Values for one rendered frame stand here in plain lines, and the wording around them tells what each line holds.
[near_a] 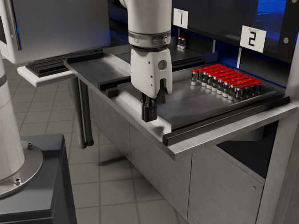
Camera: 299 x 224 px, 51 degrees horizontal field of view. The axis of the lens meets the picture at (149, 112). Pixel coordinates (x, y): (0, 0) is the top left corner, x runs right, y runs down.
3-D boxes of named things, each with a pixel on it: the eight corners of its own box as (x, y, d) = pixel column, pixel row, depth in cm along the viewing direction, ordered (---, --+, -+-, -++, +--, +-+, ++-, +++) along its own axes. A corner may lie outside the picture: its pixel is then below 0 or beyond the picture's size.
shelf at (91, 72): (168, 46, 140) (168, 42, 139) (313, 106, 87) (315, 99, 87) (63, 65, 117) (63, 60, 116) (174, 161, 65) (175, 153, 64)
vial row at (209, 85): (200, 81, 98) (202, 66, 96) (244, 102, 84) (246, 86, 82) (195, 82, 97) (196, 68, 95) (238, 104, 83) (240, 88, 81)
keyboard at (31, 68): (107, 50, 153) (106, 45, 152) (123, 57, 143) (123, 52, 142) (25, 68, 130) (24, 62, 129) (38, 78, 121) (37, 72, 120)
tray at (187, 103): (209, 73, 104) (210, 63, 103) (273, 102, 85) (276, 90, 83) (118, 96, 89) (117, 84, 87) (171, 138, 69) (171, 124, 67)
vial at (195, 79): (195, 82, 97) (196, 68, 95) (200, 84, 95) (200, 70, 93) (189, 83, 96) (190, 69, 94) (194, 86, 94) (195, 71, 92)
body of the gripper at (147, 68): (179, 43, 61) (177, 95, 66) (151, 32, 68) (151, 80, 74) (147, 49, 57) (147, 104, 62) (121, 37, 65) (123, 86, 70)
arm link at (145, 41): (180, 31, 60) (179, 46, 62) (155, 22, 67) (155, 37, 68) (143, 37, 56) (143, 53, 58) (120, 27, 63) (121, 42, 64)
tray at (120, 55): (175, 44, 135) (175, 36, 134) (217, 60, 116) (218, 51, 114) (103, 57, 119) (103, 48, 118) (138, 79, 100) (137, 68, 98)
